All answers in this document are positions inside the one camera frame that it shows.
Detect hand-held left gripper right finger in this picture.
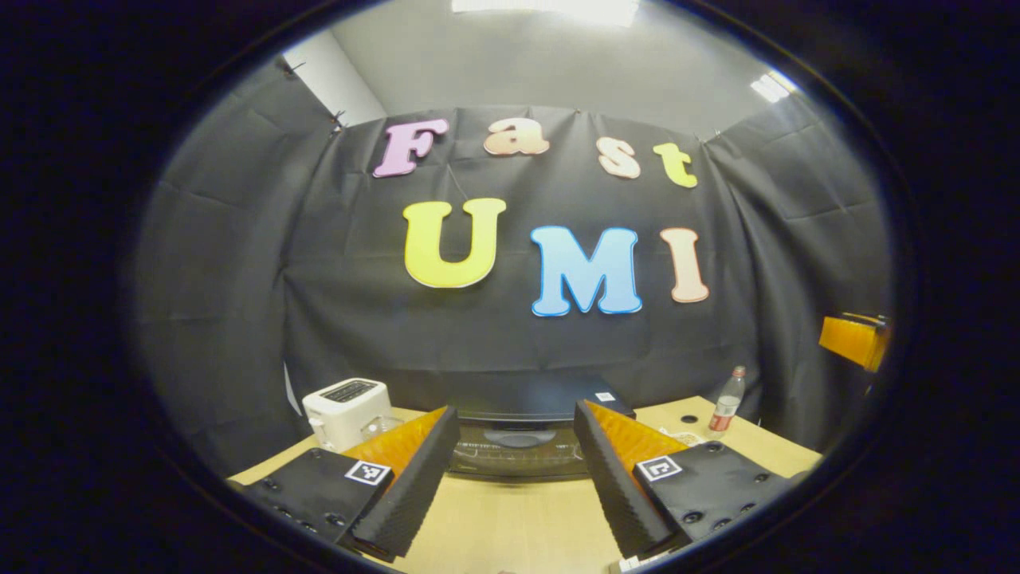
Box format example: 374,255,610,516
574,399,794,559

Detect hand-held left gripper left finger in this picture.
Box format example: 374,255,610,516
227,405,461,559

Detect black electric oven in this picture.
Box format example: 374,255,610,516
446,375,638,482

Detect small clear glass jar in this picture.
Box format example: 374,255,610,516
360,415,404,442

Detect white toaster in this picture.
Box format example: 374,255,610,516
302,378,393,454

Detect clear bottle with red label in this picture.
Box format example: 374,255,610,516
708,366,747,433

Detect small ceiling light panel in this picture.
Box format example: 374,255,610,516
751,70,798,104

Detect black backdrop cloth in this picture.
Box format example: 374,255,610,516
135,56,893,477

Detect large ceiling light panel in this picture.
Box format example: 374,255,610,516
452,0,640,28

